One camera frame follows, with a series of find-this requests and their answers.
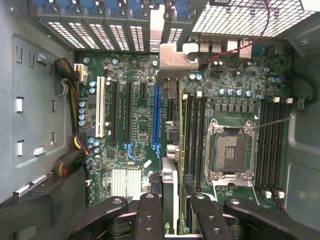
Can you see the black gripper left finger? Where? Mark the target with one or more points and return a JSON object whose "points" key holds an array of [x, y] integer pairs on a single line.
{"points": [[150, 220]]}

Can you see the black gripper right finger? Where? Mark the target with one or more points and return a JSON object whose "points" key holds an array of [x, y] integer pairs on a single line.
{"points": [[212, 222]]}

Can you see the metal socket cover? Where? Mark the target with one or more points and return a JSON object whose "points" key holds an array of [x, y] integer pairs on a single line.
{"points": [[232, 184]]}

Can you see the silver chipset heatsink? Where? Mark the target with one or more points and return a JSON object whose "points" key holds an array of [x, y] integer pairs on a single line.
{"points": [[126, 182]]}

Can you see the CPU socket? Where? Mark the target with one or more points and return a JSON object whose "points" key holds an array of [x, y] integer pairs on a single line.
{"points": [[230, 150]]}

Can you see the black RAM slot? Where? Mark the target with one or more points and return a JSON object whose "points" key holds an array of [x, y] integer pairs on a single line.
{"points": [[275, 145], [203, 130], [281, 145], [262, 145], [197, 130], [191, 130], [268, 145]]}

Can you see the blue expansion slot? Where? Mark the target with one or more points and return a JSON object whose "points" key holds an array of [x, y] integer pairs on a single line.
{"points": [[156, 112]]}

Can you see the black long expansion slot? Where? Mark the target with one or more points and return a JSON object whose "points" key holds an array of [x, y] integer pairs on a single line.
{"points": [[114, 112], [128, 112], [169, 110]]}

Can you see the black plastic shroud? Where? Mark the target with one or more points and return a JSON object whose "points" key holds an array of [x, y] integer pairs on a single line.
{"points": [[37, 212]]}

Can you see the black open PC case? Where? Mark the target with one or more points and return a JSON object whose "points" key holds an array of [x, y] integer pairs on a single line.
{"points": [[305, 150]]}

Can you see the thin locking lever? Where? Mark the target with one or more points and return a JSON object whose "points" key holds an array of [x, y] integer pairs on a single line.
{"points": [[275, 122]]}

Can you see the white expansion slot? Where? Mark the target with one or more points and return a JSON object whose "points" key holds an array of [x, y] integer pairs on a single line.
{"points": [[100, 107]]}

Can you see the black short expansion slot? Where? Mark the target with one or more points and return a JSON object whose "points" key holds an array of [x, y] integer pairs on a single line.
{"points": [[143, 91]]}

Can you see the green motherboard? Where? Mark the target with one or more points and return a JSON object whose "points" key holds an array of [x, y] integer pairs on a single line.
{"points": [[225, 75]]}

